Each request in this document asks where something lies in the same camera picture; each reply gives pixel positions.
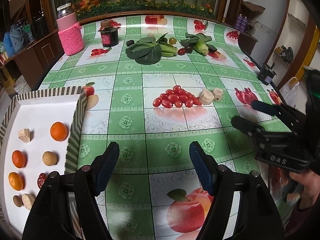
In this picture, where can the orange tangerine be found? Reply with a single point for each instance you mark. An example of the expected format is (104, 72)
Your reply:
(18, 159)
(15, 181)
(58, 131)

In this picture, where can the dark glass jar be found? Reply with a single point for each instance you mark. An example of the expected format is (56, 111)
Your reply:
(109, 33)

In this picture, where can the orange tangerine middle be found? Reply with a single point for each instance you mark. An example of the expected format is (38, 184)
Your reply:
(18, 159)

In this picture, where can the pink knitted sleeve bottle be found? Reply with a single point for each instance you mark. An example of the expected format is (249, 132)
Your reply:
(69, 30)

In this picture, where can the small black gadget table edge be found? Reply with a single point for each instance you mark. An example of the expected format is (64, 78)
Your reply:
(266, 74)

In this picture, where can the orange tangerine far right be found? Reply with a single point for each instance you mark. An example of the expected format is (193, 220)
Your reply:
(58, 131)

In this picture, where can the blue thermos jug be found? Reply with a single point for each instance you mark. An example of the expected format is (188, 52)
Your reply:
(14, 40)

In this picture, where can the person's right hand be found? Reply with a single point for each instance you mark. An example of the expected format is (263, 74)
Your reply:
(310, 192)

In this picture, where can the small brown round fruit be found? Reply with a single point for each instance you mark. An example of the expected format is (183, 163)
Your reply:
(17, 201)

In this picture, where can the beige chunk near corner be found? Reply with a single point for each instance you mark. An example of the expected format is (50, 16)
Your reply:
(28, 200)

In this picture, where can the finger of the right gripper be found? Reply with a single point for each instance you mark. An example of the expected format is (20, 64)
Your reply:
(266, 108)
(247, 127)

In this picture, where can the round tan longan fruit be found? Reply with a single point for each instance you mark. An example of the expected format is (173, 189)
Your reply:
(49, 158)

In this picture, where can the green grape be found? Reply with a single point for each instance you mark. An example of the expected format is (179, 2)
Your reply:
(172, 40)

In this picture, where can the beige cube fruit piece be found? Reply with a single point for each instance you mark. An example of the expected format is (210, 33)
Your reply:
(24, 135)

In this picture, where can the orange tangerine near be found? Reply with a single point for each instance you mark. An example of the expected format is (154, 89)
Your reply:
(15, 181)

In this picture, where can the purple bottles on shelf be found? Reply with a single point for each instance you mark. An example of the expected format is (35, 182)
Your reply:
(241, 23)

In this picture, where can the large green leafy vegetable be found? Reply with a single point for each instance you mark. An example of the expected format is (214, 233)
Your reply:
(148, 50)

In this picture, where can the red jujube date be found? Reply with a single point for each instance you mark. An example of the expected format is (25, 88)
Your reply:
(41, 179)

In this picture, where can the dark plum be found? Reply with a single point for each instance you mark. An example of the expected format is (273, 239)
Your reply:
(130, 42)

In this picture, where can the wooden cabinet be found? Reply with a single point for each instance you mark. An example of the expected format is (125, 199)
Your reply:
(37, 57)

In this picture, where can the striped white tray box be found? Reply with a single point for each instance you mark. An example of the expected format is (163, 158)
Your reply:
(37, 111)

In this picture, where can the beige round piece on table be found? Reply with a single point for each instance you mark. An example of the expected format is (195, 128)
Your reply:
(218, 94)

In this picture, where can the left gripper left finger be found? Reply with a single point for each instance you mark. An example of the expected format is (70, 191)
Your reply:
(50, 216)

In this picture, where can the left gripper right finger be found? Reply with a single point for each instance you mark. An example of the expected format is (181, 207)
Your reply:
(258, 216)

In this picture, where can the dark red cherry fruit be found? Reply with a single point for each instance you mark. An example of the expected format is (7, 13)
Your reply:
(181, 51)

